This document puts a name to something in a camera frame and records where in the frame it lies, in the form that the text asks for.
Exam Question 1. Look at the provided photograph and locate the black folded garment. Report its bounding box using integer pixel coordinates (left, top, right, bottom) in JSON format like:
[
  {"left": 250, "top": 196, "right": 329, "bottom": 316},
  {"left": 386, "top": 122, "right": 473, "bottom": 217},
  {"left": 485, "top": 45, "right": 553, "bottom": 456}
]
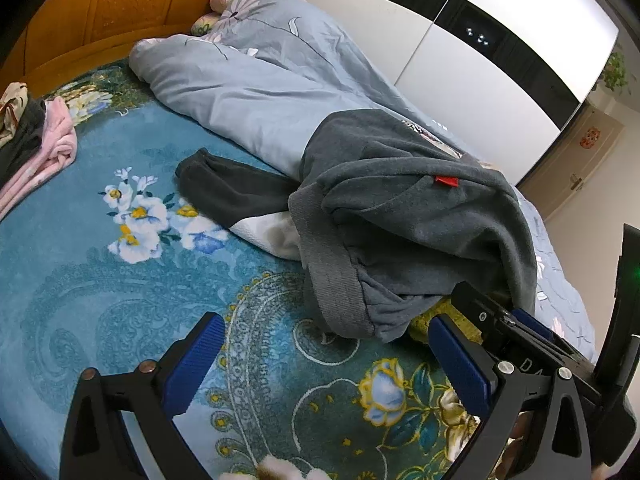
[{"left": 0, "top": 99, "right": 46, "bottom": 186}]

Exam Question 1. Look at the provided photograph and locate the orange wooden headboard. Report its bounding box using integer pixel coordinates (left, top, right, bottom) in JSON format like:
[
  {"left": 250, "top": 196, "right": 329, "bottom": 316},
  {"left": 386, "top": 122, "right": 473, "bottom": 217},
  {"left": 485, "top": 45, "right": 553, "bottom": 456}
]
[{"left": 1, "top": 0, "right": 210, "bottom": 96}]

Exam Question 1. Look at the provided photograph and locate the wooden room door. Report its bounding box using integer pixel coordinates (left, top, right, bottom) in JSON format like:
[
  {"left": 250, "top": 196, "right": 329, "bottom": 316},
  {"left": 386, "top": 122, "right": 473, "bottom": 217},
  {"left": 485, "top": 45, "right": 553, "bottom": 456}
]
[{"left": 518, "top": 104, "right": 624, "bottom": 220}]

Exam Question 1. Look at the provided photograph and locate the light blue floral quilt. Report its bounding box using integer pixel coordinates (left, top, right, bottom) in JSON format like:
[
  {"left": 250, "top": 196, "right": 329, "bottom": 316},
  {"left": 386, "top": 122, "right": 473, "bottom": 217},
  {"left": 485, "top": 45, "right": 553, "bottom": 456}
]
[{"left": 129, "top": 0, "right": 597, "bottom": 360}]

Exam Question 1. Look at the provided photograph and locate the beige floral folded garment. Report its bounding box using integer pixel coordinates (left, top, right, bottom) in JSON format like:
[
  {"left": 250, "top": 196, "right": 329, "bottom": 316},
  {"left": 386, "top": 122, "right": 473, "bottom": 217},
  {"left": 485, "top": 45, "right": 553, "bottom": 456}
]
[{"left": 0, "top": 81, "right": 28, "bottom": 148}]

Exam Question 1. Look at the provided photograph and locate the white black wardrobe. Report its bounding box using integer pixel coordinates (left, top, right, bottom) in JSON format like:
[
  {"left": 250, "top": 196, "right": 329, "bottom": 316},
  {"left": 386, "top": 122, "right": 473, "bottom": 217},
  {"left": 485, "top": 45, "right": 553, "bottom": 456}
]
[{"left": 307, "top": 0, "right": 618, "bottom": 183}]

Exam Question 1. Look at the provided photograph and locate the pink folded garment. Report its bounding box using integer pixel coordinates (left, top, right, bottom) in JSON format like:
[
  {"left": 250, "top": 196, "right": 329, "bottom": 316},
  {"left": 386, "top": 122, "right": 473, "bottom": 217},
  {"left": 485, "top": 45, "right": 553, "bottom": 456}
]
[{"left": 1, "top": 96, "right": 78, "bottom": 219}]

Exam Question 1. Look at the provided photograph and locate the green hanging plant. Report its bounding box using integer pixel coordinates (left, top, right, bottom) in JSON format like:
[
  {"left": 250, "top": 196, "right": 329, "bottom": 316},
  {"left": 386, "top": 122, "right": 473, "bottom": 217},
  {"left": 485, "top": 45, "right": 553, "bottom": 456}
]
[{"left": 598, "top": 50, "right": 628, "bottom": 93}]

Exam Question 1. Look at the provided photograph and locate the teal floral bed blanket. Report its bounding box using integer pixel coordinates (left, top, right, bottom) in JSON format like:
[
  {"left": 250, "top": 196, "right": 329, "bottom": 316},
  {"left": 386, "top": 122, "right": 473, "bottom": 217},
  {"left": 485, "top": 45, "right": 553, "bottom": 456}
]
[{"left": 1, "top": 62, "right": 478, "bottom": 479}]

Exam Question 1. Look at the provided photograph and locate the dark grey white garment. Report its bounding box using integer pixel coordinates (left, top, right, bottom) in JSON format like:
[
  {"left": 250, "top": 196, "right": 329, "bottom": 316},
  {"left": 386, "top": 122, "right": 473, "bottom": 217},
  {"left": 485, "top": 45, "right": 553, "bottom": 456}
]
[{"left": 176, "top": 148, "right": 300, "bottom": 261}]

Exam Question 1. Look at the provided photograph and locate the pink pillow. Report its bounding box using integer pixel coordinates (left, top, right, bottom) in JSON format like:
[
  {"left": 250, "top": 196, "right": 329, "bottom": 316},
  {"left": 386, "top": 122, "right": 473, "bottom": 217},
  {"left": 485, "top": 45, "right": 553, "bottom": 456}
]
[{"left": 190, "top": 0, "right": 231, "bottom": 37}]

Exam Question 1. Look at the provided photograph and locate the grey fleece sweatshirt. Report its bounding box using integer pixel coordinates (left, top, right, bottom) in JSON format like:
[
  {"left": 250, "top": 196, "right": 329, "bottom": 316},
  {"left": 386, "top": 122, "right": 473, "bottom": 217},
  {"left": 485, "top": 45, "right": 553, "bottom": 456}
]
[{"left": 288, "top": 110, "right": 537, "bottom": 342}]

